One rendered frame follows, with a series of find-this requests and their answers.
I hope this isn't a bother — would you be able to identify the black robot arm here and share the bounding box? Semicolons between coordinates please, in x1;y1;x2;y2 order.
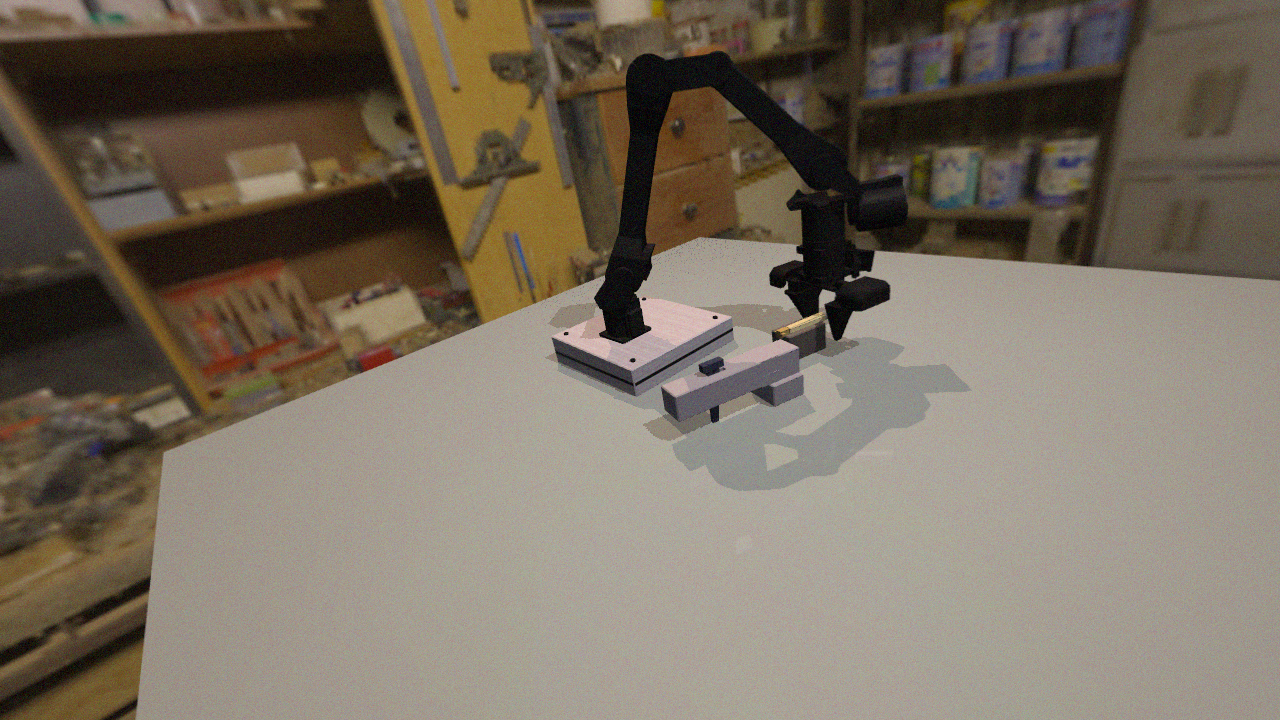
594;51;908;345

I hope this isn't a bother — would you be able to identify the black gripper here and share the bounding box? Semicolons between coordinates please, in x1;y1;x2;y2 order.
769;234;890;341

